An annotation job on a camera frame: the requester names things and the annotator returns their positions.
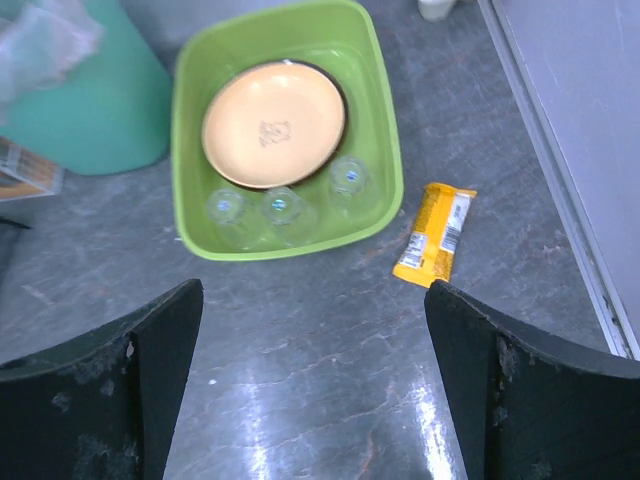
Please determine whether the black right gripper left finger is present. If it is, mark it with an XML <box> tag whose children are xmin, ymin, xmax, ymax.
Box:
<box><xmin>1</xmin><ymin>279</ymin><xmax>204</xmax><ymax>479</ymax></box>

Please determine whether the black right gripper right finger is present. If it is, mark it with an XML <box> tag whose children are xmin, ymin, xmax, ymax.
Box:
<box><xmin>424</xmin><ymin>280</ymin><xmax>639</xmax><ymax>479</ymax></box>

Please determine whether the yellow plate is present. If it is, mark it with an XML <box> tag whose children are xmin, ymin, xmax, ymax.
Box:
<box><xmin>201</xmin><ymin>60</ymin><xmax>348</xmax><ymax>190</ymax></box>

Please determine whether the blue ceramic plate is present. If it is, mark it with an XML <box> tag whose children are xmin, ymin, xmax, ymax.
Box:
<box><xmin>235</xmin><ymin>59</ymin><xmax>348</xmax><ymax>189</ymax></box>

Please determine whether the yellow snack packet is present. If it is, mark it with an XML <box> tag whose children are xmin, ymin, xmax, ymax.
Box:
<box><xmin>392</xmin><ymin>183</ymin><xmax>477</xmax><ymax>288</ymax></box>

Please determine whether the teal trash bin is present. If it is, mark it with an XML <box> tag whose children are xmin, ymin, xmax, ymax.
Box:
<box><xmin>1</xmin><ymin>1</ymin><xmax>172</xmax><ymax>175</ymax></box>

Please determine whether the clear plastic bin liner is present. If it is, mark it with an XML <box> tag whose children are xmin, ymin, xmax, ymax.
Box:
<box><xmin>1</xmin><ymin>1</ymin><xmax>106</xmax><ymax>123</ymax></box>

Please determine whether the pudding cup with foil lid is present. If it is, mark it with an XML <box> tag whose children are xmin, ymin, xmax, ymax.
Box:
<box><xmin>417</xmin><ymin>0</ymin><xmax>457</xmax><ymax>22</ymax></box>

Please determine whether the green plastic tub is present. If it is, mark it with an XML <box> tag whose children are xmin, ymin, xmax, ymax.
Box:
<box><xmin>171</xmin><ymin>1</ymin><xmax>404</xmax><ymax>261</ymax></box>

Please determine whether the black wire dish rack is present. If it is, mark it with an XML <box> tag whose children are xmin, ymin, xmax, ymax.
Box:
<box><xmin>0</xmin><ymin>217</ymin><xmax>31</xmax><ymax>262</ymax></box>

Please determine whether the white wire shelf rack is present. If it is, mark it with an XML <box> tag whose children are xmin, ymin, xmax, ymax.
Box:
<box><xmin>1</xmin><ymin>137</ymin><xmax>64</xmax><ymax>202</ymax></box>

